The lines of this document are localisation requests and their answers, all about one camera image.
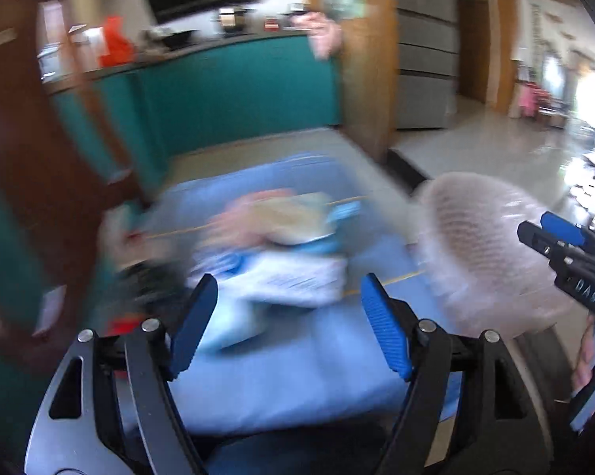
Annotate silver refrigerator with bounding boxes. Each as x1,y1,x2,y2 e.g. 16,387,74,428
394,0,461,130

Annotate white and blue packet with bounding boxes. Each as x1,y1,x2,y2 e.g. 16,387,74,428
193,245,349,352

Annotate large steel pot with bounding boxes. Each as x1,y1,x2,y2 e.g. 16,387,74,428
217,6,252,35

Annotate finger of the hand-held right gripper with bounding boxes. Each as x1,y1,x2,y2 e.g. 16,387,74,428
541,211,595,260
517,221,578,264

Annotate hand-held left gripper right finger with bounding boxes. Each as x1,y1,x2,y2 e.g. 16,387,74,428
361,273,555,475

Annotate wooden chair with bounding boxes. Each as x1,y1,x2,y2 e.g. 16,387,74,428
0,0,147,357

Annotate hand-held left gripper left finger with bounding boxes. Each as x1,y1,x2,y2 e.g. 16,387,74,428
25,273,219,475

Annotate translucent white plastic basket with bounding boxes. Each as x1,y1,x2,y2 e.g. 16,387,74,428
416,172,582,340

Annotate beige crumpled wrapper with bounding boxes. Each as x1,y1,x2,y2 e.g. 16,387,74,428
213,190,339,249

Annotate pink clothing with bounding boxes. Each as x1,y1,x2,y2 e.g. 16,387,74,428
517,84,536,118

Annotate black wok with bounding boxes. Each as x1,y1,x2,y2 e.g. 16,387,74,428
148,30,197,51

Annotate person's right hand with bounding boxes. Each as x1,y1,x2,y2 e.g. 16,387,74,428
571,317,595,395

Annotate blue cloth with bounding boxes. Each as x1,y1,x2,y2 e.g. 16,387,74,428
104,153,464,436

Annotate pink towel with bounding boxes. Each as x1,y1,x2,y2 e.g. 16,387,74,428
292,10,345,61

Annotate orange plastic bag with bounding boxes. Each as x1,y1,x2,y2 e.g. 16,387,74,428
99,15,138,68

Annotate wooden door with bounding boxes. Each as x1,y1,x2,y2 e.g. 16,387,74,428
458,0,491,105

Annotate red wrapper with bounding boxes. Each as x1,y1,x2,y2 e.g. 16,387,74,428
106,315,146,338

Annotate teal kitchen cabinets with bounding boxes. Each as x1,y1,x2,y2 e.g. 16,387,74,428
45,32,343,194

